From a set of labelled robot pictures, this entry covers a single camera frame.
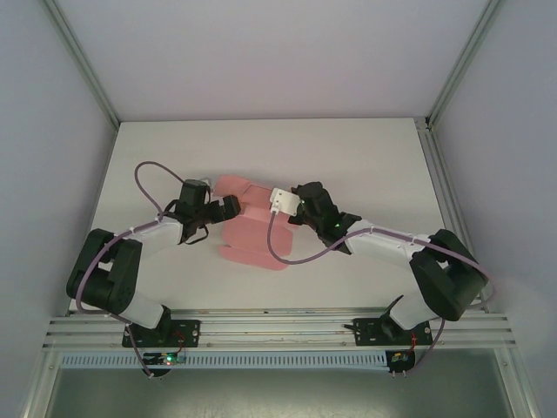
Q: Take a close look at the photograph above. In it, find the pink cloth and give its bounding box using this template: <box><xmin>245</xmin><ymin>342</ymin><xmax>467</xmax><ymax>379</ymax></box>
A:
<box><xmin>212</xmin><ymin>173</ymin><xmax>297</xmax><ymax>273</ymax></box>

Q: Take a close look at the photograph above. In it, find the left green circuit board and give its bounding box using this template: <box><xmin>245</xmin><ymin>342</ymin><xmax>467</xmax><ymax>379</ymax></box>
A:
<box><xmin>145</xmin><ymin>351</ymin><xmax>187</xmax><ymax>366</ymax></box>

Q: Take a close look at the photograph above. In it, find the black cable loop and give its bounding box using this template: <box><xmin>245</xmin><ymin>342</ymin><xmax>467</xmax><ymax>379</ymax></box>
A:
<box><xmin>182</xmin><ymin>224</ymin><xmax>211</xmax><ymax>246</ymax></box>

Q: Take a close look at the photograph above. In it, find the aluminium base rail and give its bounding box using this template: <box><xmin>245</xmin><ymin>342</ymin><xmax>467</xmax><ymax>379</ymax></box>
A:
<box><xmin>41</xmin><ymin>307</ymin><xmax>519</xmax><ymax>350</ymax></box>

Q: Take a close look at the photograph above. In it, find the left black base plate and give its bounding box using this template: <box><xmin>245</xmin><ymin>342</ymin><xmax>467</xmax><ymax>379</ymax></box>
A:
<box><xmin>121</xmin><ymin>319</ymin><xmax>202</xmax><ymax>349</ymax></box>

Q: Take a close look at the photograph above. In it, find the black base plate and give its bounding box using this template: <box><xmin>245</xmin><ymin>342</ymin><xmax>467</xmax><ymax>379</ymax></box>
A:
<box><xmin>121</xmin><ymin>319</ymin><xmax>202</xmax><ymax>349</ymax></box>
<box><xmin>354</xmin><ymin>317</ymin><xmax>434</xmax><ymax>348</ymax></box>

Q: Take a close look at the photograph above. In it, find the aluminium side rail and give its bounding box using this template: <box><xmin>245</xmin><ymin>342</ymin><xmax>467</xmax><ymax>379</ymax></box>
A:
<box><xmin>415</xmin><ymin>117</ymin><xmax>487</xmax><ymax>313</ymax></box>

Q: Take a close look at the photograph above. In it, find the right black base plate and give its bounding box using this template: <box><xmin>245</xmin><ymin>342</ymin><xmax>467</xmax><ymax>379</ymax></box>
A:
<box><xmin>354</xmin><ymin>317</ymin><xmax>434</xmax><ymax>348</ymax></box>

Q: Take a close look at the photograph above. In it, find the white slotted cable duct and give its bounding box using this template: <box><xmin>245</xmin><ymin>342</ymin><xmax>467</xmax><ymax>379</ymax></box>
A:
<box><xmin>60</xmin><ymin>351</ymin><xmax>388</xmax><ymax>371</ymax></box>

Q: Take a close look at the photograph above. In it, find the left aluminium frame post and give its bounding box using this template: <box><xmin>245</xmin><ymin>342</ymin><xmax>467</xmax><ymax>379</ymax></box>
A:
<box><xmin>43</xmin><ymin>0</ymin><xmax>121</xmax><ymax>131</ymax></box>

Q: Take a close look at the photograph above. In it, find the aluminium frame post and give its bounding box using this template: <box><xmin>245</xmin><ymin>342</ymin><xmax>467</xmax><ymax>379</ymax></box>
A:
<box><xmin>425</xmin><ymin>0</ymin><xmax>501</xmax><ymax>131</ymax></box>
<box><xmin>43</xmin><ymin>0</ymin><xmax>121</xmax><ymax>131</ymax></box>

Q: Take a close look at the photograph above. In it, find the right aluminium frame post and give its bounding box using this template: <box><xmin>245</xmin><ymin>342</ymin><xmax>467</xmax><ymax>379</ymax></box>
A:
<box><xmin>425</xmin><ymin>0</ymin><xmax>501</xmax><ymax>131</ymax></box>

